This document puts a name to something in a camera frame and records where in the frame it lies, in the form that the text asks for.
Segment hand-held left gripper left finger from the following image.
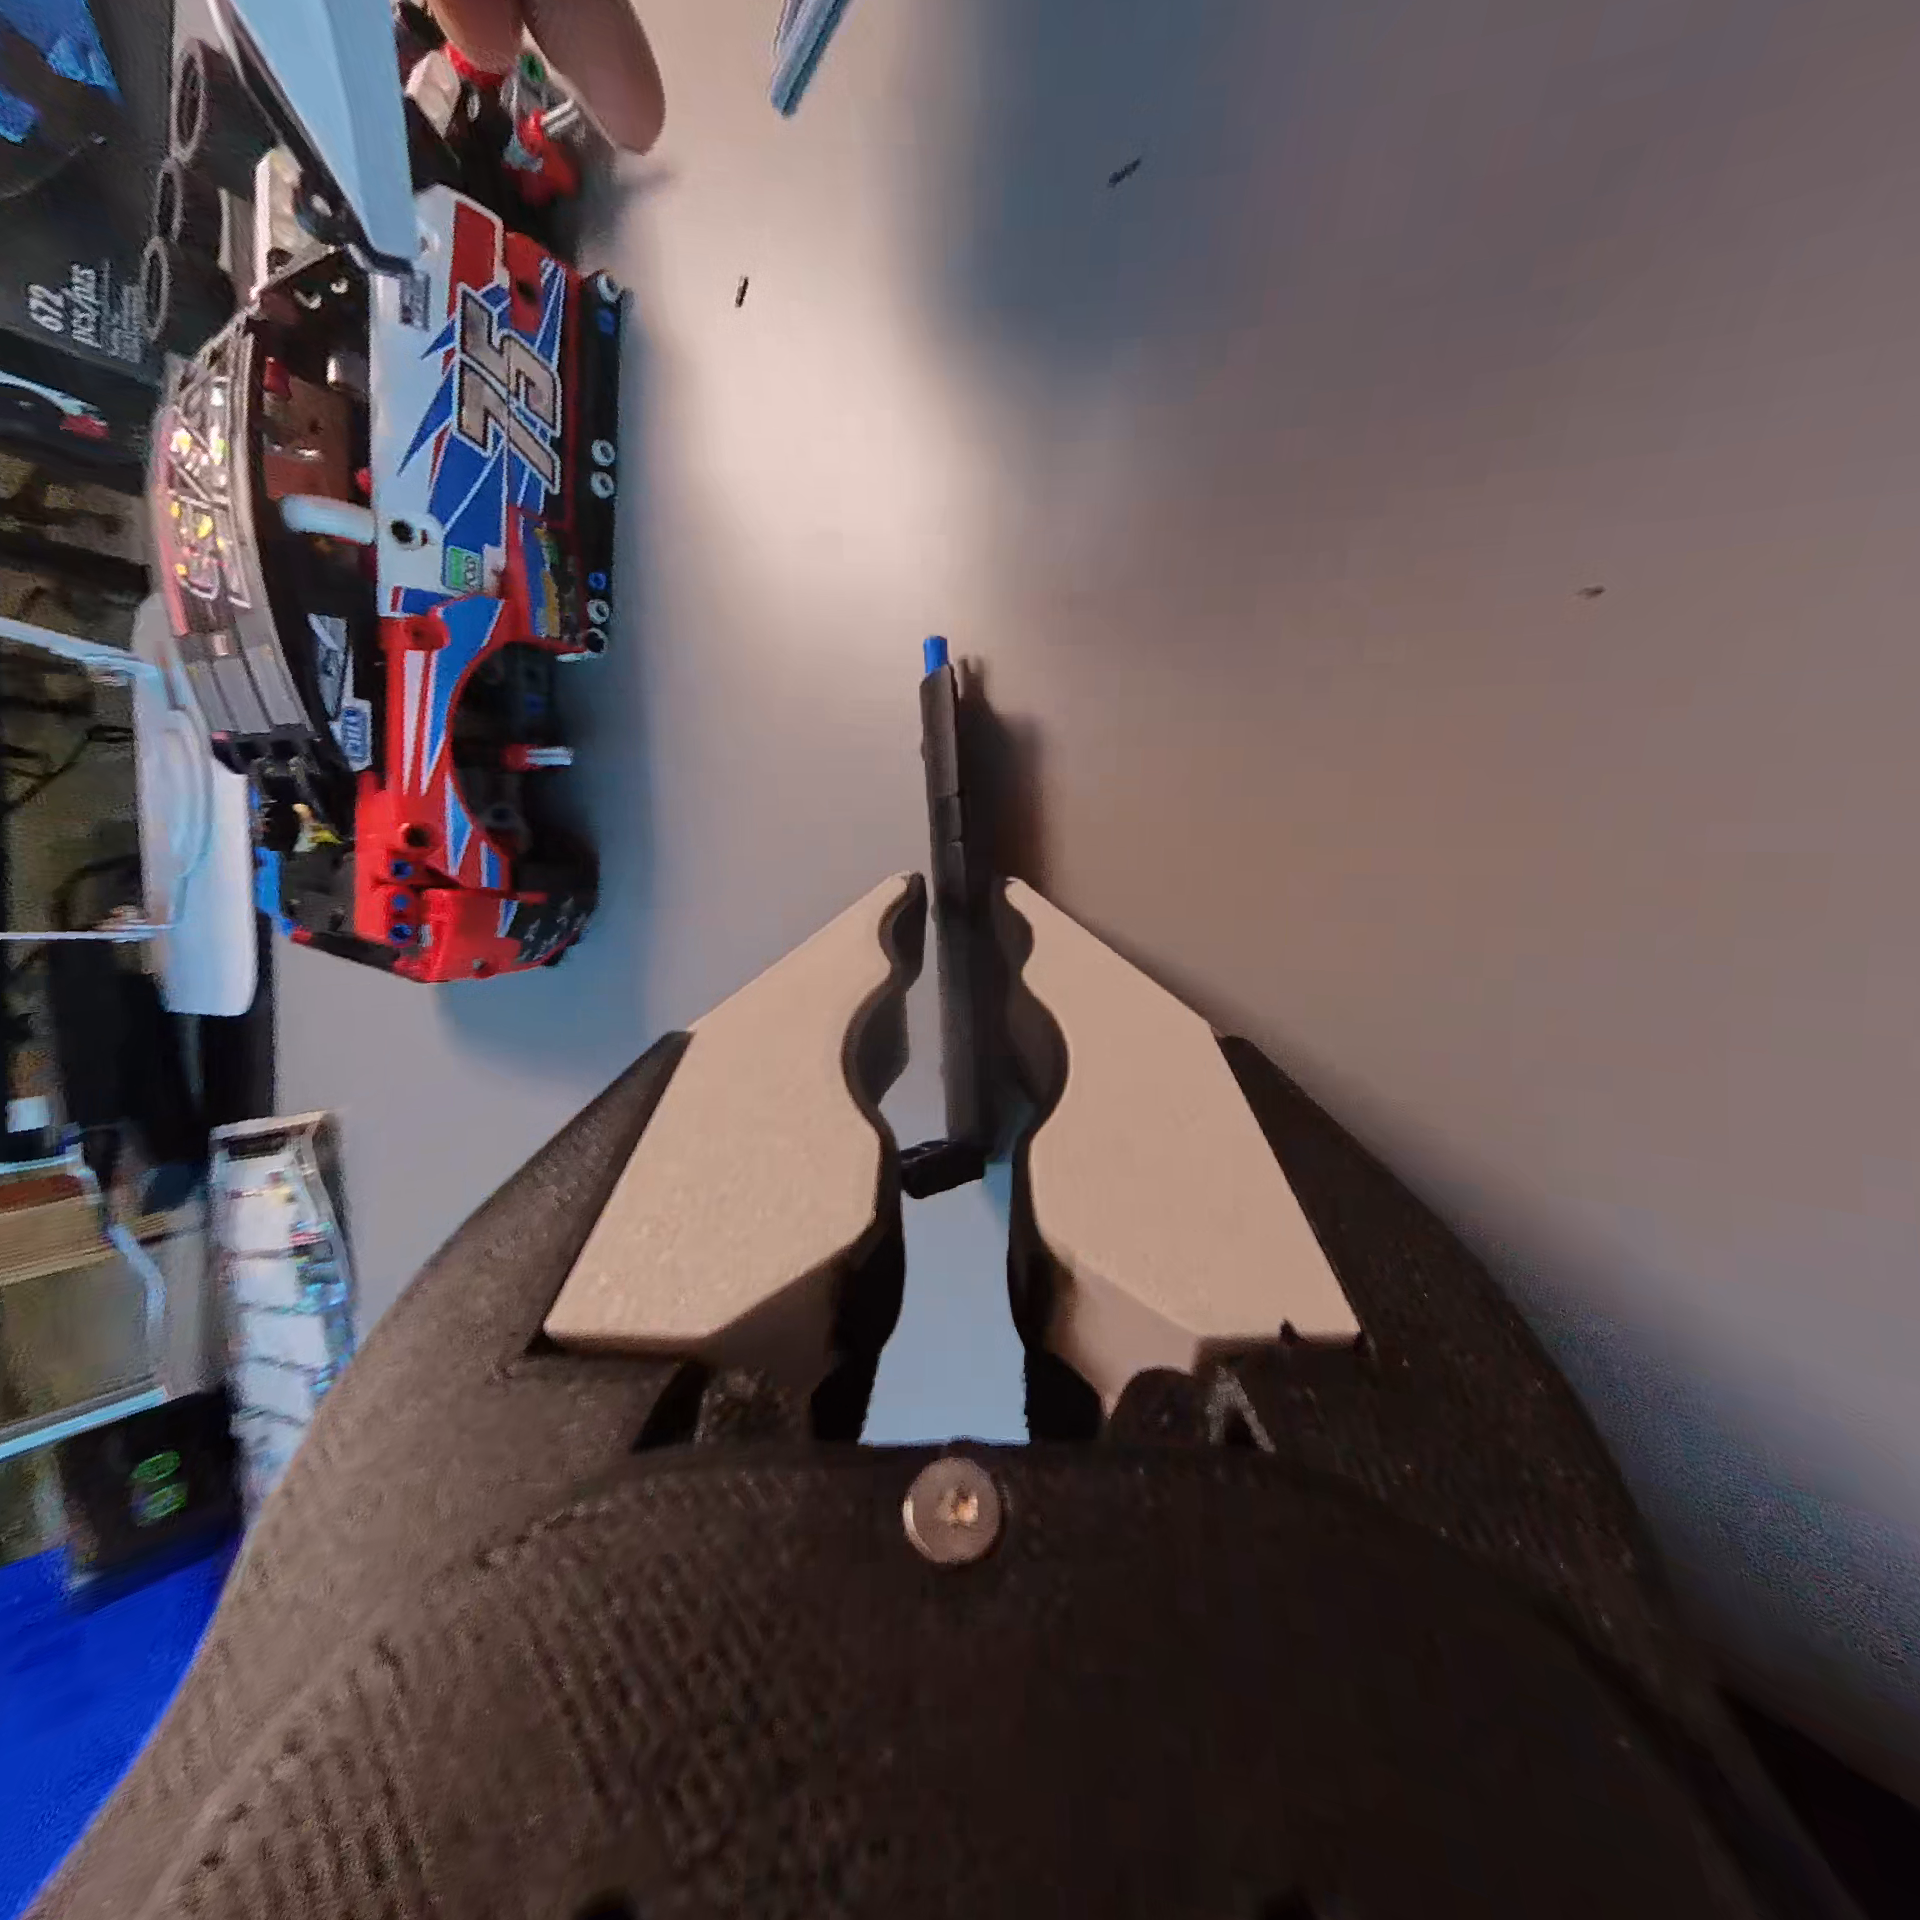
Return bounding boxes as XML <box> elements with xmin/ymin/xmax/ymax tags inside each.
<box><xmin>541</xmin><ymin>870</ymin><xmax>931</xmax><ymax>1416</ymax></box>

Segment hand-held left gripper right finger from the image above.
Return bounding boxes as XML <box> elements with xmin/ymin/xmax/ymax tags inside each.
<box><xmin>999</xmin><ymin>877</ymin><xmax>1367</xmax><ymax>1423</ymax></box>

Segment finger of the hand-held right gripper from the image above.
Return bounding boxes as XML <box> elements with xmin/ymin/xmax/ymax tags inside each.
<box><xmin>224</xmin><ymin>0</ymin><xmax>422</xmax><ymax>276</ymax></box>

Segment long black lego axle assembly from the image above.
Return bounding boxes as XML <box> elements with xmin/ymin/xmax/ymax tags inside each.
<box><xmin>917</xmin><ymin>658</ymin><xmax>997</xmax><ymax>1177</ymax></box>

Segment lego box with car picture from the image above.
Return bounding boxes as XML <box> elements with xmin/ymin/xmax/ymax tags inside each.
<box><xmin>0</xmin><ymin>0</ymin><xmax>276</xmax><ymax>441</ymax></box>

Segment grey lego axle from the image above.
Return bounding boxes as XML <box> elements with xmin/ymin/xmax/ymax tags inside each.
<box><xmin>768</xmin><ymin>0</ymin><xmax>859</xmax><ymax>120</ymax></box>

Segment red white lego race car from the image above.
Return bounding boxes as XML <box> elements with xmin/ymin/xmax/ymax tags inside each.
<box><xmin>141</xmin><ymin>45</ymin><xmax>635</xmax><ymax>990</ymax></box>

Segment person's right hand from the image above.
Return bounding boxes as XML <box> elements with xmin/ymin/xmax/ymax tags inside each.
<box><xmin>427</xmin><ymin>0</ymin><xmax>668</xmax><ymax>157</ymax></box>

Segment white curved plastic piece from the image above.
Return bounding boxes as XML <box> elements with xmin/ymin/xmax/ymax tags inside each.
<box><xmin>126</xmin><ymin>590</ymin><xmax>266</xmax><ymax>1023</ymax></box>

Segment black device green lights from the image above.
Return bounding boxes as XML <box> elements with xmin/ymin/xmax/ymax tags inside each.
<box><xmin>87</xmin><ymin>1393</ymin><xmax>246</xmax><ymax>1572</ymax></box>

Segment blue plastic bin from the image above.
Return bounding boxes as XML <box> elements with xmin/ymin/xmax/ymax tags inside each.
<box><xmin>0</xmin><ymin>1543</ymin><xmax>246</xmax><ymax>1920</ymax></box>

